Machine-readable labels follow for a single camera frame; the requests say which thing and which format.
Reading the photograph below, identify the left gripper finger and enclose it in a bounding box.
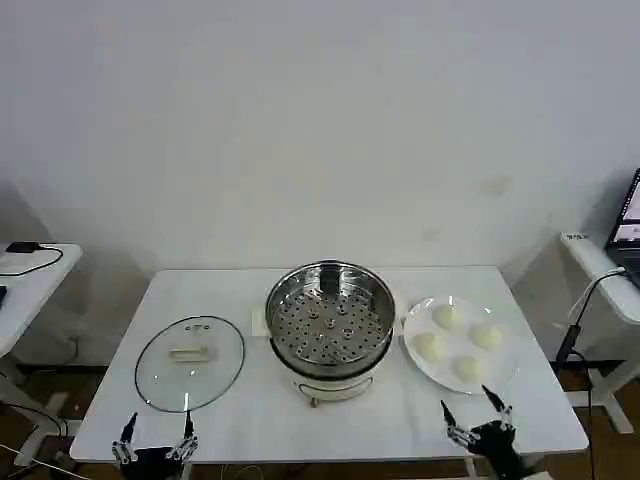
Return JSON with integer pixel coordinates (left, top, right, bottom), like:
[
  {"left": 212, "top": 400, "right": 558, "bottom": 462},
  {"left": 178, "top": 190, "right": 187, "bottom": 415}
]
[
  {"left": 111, "top": 412, "right": 139, "bottom": 466},
  {"left": 166, "top": 410, "right": 200, "bottom": 461}
]

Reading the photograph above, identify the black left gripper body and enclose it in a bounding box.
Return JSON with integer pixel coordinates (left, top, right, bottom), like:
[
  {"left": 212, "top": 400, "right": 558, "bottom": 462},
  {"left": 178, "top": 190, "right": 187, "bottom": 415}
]
[{"left": 121, "top": 447, "right": 194, "bottom": 480}]

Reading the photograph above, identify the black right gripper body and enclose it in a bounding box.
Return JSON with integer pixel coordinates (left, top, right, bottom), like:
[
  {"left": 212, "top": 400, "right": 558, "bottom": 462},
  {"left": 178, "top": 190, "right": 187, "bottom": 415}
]
[{"left": 471, "top": 420, "right": 524, "bottom": 480}]

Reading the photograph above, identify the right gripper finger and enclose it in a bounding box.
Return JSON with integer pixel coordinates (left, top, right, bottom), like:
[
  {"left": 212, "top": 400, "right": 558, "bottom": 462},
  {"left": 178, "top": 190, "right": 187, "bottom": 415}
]
[
  {"left": 481, "top": 383, "right": 514, "bottom": 436},
  {"left": 439, "top": 399, "right": 482, "bottom": 454}
]

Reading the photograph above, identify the white steamed bun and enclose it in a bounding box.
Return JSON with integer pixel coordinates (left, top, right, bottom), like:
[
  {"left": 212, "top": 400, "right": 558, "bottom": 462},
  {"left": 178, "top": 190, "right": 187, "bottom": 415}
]
[
  {"left": 414, "top": 332, "right": 448, "bottom": 361},
  {"left": 451, "top": 354, "right": 487, "bottom": 384},
  {"left": 470, "top": 322, "right": 504, "bottom": 350},
  {"left": 432, "top": 304, "right": 467, "bottom": 331}
]

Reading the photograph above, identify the white round plate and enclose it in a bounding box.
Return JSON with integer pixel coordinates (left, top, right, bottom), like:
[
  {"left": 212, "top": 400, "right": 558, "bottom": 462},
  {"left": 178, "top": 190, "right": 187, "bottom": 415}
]
[{"left": 402, "top": 295, "right": 522, "bottom": 396}]

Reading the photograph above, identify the round glass lid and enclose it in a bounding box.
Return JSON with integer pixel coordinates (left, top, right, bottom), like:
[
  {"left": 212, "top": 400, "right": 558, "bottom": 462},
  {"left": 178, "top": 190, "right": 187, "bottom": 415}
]
[{"left": 134, "top": 314, "right": 247, "bottom": 414}]

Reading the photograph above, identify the white electric pot base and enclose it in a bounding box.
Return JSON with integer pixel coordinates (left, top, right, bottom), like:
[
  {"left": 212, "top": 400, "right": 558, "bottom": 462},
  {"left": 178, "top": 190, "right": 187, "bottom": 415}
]
[{"left": 269, "top": 334, "right": 395, "bottom": 409}]

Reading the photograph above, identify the white side desk with label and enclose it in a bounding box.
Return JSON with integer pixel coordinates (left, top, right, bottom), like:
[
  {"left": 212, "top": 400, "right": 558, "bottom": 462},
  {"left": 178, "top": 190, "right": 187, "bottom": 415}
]
[{"left": 559, "top": 231, "right": 640, "bottom": 434}]

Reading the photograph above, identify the steel steamer basket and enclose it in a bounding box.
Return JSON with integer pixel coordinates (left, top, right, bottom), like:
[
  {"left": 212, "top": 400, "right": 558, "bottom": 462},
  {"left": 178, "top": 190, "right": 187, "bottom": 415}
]
[{"left": 264, "top": 259, "right": 397, "bottom": 366}]

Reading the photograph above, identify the open black laptop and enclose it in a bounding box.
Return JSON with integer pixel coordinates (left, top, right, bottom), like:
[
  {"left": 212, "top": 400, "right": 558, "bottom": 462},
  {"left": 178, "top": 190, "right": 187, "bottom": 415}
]
[{"left": 604, "top": 168, "right": 640, "bottom": 289}]

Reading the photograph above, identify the black cable with inline box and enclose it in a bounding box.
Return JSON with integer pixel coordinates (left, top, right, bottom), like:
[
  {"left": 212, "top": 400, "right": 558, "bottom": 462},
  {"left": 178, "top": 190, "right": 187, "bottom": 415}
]
[{"left": 555, "top": 268, "right": 627, "bottom": 367}]

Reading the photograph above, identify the thin black cable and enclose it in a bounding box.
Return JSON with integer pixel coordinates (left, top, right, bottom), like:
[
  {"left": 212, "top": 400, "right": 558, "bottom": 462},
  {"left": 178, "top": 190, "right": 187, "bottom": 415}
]
[{"left": 0, "top": 244, "right": 65, "bottom": 278}]

